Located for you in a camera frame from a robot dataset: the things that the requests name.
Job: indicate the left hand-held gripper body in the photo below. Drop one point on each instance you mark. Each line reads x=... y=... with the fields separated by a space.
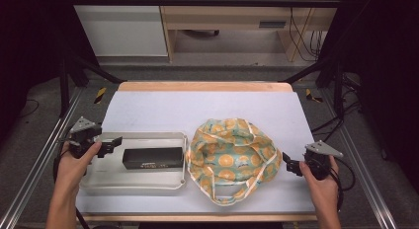
x=82 y=125

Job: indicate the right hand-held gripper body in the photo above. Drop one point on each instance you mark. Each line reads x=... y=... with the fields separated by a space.
x=321 y=149

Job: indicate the white plastic tray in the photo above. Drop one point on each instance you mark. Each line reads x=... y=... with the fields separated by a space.
x=131 y=181

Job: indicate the black rectangular box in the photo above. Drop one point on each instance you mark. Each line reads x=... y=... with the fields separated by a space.
x=153 y=157

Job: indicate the orange print cloth bag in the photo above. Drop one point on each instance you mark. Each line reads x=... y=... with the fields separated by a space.
x=230 y=153

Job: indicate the person's right hand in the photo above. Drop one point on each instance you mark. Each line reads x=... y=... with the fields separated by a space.
x=322 y=191

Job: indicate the person's left hand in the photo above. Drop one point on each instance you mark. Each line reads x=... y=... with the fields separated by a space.
x=70 y=173

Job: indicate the yellow black tape piece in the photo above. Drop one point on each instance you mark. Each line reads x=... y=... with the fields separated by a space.
x=100 y=94
x=311 y=95

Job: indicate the black curtain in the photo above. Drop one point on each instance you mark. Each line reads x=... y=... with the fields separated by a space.
x=385 y=58
x=29 y=41

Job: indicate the white table mat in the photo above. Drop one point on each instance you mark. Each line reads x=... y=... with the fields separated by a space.
x=204 y=104

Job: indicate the white cabinet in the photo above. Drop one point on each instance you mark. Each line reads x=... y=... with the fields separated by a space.
x=122 y=31

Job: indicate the wooden table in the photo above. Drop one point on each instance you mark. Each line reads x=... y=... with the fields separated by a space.
x=204 y=86

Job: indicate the grey desk label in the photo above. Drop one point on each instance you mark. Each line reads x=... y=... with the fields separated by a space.
x=272 y=24

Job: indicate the wooden desk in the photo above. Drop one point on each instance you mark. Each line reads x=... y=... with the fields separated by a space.
x=224 y=16

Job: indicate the black frame leg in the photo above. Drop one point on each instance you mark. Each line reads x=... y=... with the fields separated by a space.
x=337 y=91
x=64 y=87

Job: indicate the aluminium floor rail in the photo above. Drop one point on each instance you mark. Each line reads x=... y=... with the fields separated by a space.
x=33 y=166
x=362 y=163

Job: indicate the black horizontal frame bar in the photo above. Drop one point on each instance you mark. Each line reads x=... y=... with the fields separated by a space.
x=197 y=2

